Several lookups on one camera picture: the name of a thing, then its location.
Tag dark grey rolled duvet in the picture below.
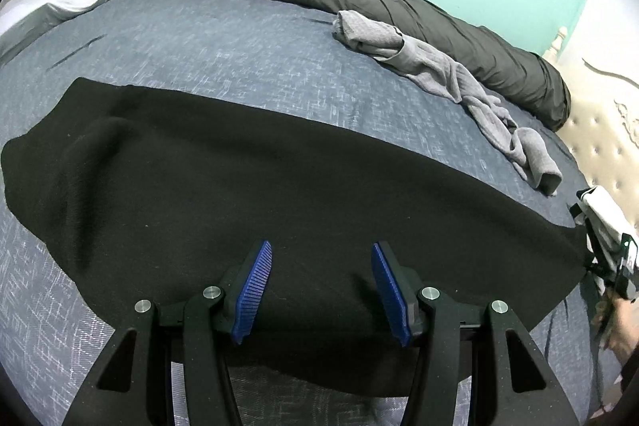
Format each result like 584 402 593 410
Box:
174 0 572 132

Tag person's right hand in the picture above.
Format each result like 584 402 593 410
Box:
592 291 638 365

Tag black fleece-lined pants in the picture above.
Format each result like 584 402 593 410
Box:
1 79 586 397

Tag blue patterned bed sheet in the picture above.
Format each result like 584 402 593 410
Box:
1 0 586 425

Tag cream tufted headboard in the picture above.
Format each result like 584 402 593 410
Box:
543 26 638 226

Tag grey knit garment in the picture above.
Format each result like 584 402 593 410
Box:
333 10 563 196

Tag white folded clothes stack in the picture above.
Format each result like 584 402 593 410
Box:
571 185 638 276

